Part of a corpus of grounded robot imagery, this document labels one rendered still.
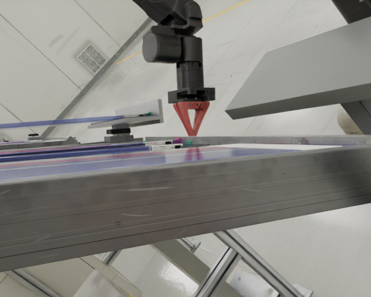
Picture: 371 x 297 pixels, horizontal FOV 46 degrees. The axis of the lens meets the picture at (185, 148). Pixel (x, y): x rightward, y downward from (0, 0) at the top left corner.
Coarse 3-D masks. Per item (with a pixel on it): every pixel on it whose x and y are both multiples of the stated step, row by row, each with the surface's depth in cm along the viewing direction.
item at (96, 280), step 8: (96, 272) 102; (88, 280) 101; (96, 280) 99; (104, 280) 96; (80, 288) 102; (88, 288) 99; (96, 288) 96; (104, 288) 93; (112, 288) 91; (120, 288) 100; (80, 296) 99; (88, 296) 96; (96, 296) 93; (104, 296) 91; (112, 296) 88; (120, 296) 86; (128, 296) 94
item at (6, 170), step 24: (240, 144) 64; (264, 144) 60; (288, 144) 57; (312, 144) 54; (336, 144) 52; (0, 168) 43; (24, 168) 42; (48, 168) 40; (72, 168) 38; (96, 168) 37
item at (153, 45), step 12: (192, 12) 88; (192, 24) 88; (144, 36) 86; (156, 36) 83; (168, 36) 86; (144, 48) 87; (156, 48) 83; (168, 48) 84; (180, 48) 86; (156, 60) 85; (168, 60) 86
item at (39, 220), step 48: (0, 192) 30; (48, 192) 31; (96, 192) 33; (144, 192) 34; (192, 192) 36; (240, 192) 39; (288, 192) 41; (336, 192) 44; (0, 240) 30; (48, 240) 31; (96, 240) 33; (144, 240) 34
